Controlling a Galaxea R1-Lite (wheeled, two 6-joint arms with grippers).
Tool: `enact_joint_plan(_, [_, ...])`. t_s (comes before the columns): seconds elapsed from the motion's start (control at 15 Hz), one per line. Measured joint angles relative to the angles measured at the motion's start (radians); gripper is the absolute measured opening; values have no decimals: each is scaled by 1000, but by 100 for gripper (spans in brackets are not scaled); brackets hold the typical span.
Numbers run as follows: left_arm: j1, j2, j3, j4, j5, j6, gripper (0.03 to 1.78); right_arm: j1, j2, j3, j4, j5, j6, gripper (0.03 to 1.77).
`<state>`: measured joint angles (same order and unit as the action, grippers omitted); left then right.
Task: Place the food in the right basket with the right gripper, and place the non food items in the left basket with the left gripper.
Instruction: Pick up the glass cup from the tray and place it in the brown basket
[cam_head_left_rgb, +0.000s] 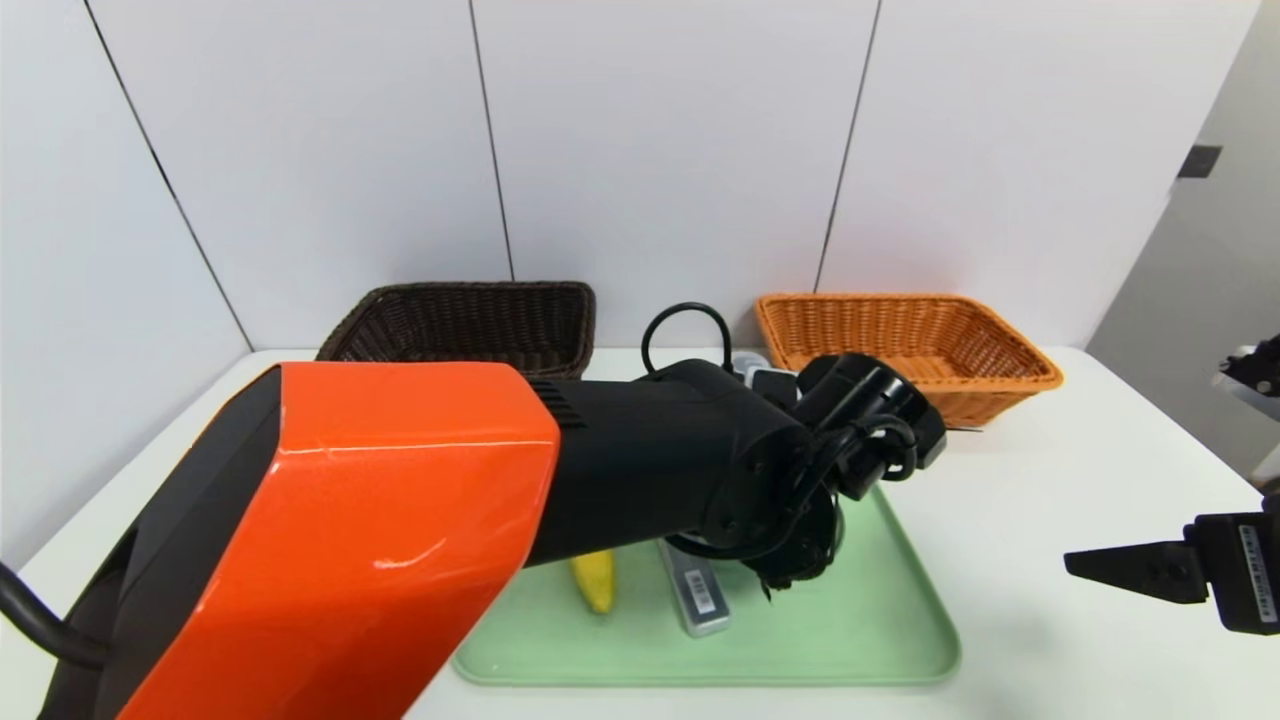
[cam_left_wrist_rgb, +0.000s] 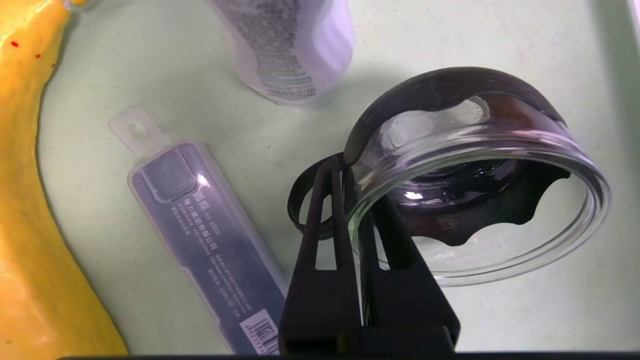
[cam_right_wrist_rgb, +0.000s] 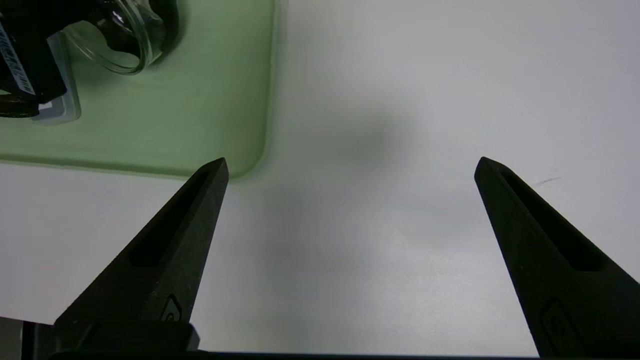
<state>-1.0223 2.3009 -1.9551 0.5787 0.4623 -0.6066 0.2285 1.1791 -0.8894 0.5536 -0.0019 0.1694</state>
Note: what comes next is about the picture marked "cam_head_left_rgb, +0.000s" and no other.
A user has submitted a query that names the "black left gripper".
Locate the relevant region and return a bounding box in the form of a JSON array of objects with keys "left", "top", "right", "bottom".
[{"left": 657, "top": 537, "right": 732, "bottom": 638}]

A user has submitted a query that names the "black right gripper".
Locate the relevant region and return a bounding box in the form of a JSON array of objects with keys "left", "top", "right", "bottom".
[{"left": 1063, "top": 511, "right": 1280, "bottom": 636}]

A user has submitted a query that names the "grey transparent plastic case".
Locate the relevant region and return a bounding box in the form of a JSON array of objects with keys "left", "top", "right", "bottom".
[{"left": 658, "top": 540, "right": 732, "bottom": 638}]

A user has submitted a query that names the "orange wicker basket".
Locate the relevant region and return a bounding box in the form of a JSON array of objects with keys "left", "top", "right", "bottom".
[{"left": 754, "top": 293, "right": 1064, "bottom": 431}]

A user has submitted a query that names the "dark brown wicker basket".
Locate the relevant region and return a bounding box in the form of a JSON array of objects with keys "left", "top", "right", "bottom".
[{"left": 316, "top": 281, "right": 598, "bottom": 381}]

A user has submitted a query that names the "yellow banana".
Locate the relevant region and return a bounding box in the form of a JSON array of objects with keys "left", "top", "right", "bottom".
[{"left": 570, "top": 548, "right": 618, "bottom": 614}]

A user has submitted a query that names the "light green plastic tray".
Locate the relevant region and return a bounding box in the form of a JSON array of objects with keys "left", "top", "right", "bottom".
[{"left": 452, "top": 485, "right": 963, "bottom": 688}]

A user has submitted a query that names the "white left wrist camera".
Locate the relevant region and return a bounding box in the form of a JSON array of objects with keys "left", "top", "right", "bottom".
[{"left": 748, "top": 366, "right": 801, "bottom": 409}]

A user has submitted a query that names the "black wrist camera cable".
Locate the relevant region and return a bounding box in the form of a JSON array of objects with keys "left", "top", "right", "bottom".
[{"left": 640, "top": 302, "right": 921, "bottom": 561}]

